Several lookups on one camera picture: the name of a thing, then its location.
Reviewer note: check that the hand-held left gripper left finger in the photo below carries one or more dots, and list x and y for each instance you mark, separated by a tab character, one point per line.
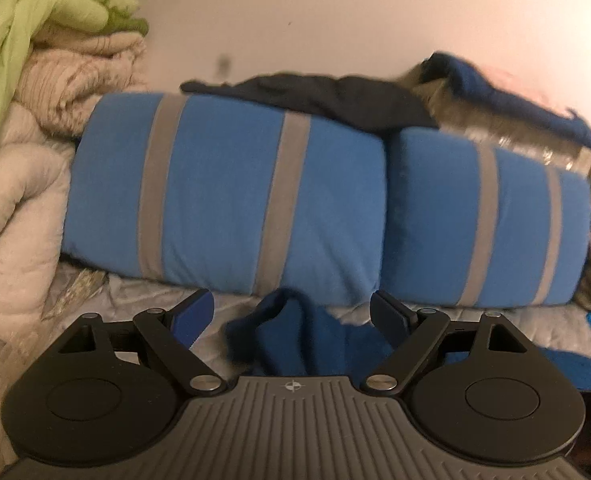
193	317

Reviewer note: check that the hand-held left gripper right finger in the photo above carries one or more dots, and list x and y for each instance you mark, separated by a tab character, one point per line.
390	315

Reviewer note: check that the blue sweatshirt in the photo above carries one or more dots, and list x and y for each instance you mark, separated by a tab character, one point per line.
295	330

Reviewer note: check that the blue pillow with grey stripes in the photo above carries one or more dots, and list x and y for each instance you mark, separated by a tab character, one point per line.
215	185
425	210

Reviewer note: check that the white padded comforter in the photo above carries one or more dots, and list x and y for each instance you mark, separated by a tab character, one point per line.
20	210

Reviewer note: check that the clear plastic package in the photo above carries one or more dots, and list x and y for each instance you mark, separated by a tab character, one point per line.
515	135

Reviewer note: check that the black cloth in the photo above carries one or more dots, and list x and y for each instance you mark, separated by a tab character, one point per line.
325	95

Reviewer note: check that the navy blue cloth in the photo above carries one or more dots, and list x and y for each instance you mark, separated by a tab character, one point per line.
475	85

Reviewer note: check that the beige fleece blanket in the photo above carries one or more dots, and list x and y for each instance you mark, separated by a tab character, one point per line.
75	75

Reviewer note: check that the light green blanket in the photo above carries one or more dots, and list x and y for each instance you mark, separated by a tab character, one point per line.
25	20

